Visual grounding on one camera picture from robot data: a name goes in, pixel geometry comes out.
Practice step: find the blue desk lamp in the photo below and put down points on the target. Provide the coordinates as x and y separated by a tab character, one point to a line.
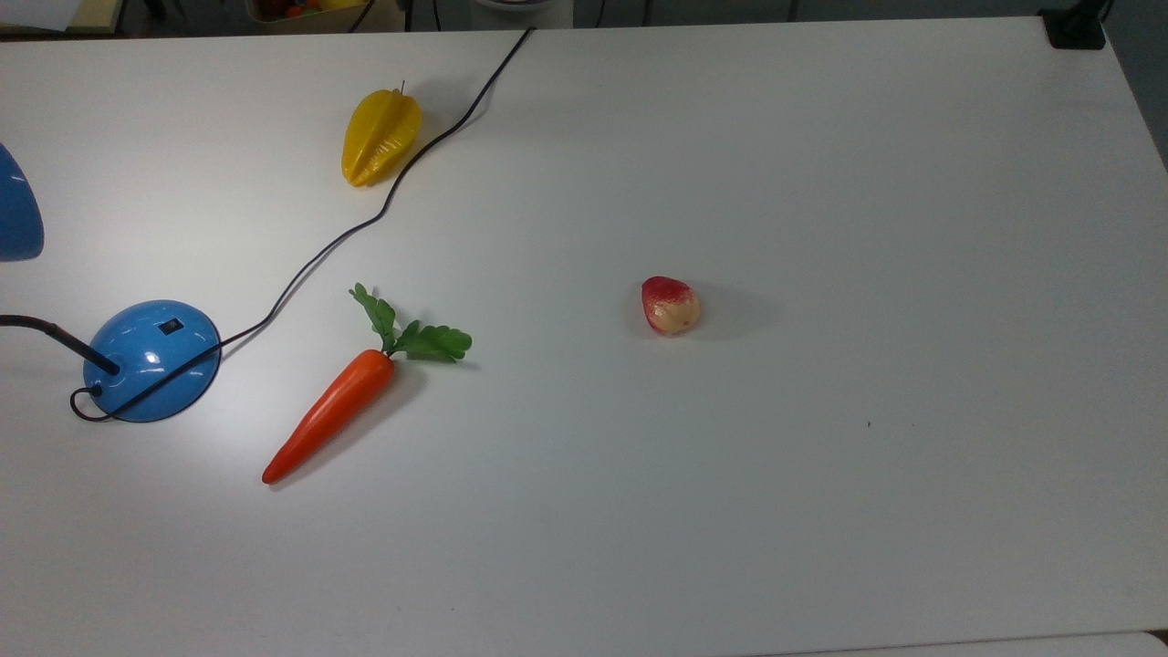
151	360

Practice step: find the red and cream plastic peach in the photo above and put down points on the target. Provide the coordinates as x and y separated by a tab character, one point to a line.
670	307

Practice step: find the orange plastic carrot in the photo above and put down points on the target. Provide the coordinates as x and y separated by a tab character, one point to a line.
339	408

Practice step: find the yellow plastic starfruit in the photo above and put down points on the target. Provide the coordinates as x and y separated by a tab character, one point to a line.
379	137

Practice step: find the bin of toy fruit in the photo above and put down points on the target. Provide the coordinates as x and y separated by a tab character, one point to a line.
301	9

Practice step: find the black table clamp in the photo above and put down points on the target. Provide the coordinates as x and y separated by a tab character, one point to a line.
1075	27

